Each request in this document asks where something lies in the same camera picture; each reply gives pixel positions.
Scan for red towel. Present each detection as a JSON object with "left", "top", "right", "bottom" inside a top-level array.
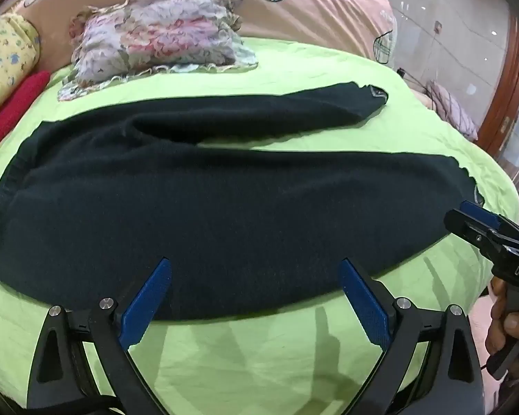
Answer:
[{"left": 0, "top": 70, "right": 53, "bottom": 165}]

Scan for pink printed quilt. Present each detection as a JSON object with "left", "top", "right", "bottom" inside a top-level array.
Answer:
[{"left": 4, "top": 0, "right": 399, "bottom": 74}]

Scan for black pants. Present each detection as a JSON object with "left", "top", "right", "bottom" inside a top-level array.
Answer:
[{"left": 0, "top": 81, "right": 485, "bottom": 323}]

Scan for wooden door frame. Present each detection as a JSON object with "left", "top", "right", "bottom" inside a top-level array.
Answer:
[{"left": 476, "top": 17, "right": 519, "bottom": 156}]

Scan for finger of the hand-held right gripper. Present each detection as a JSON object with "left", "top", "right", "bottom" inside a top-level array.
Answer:
[
  {"left": 459, "top": 201, "right": 519, "bottom": 250},
  {"left": 443, "top": 209, "right": 519, "bottom": 265}
]

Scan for person's right hand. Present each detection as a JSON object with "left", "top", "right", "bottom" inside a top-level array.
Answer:
[{"left": 484, "top": 274, "right": 519, "bottom": 356}]

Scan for green bed sheet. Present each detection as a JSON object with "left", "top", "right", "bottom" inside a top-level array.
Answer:
[{"left": 0, "top": 37, "right": 519, "bottom": 415}]

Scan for floral ruffled pillow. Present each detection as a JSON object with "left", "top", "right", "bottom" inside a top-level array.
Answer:
[{"left": 57, "top": 0, "right": 259, "bottom": 102}]

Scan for yellow floral pillow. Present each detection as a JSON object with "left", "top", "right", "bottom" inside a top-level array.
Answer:
[{"left": 0, "top": 12, "right": 42, "bottom": 128}]

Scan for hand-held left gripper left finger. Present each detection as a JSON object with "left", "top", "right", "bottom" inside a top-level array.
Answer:
[{"left": 26, "top": 258, "right": 174, "bottom": 415}]

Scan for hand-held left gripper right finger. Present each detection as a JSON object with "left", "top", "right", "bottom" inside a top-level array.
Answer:
[{"left": 337, "top": 258, "right": 488, "bottom": 415}]

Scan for pink striped cushion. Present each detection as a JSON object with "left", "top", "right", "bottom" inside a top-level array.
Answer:
[{"left": 424, "top": 80, "right": 480, "bottom": 141}]

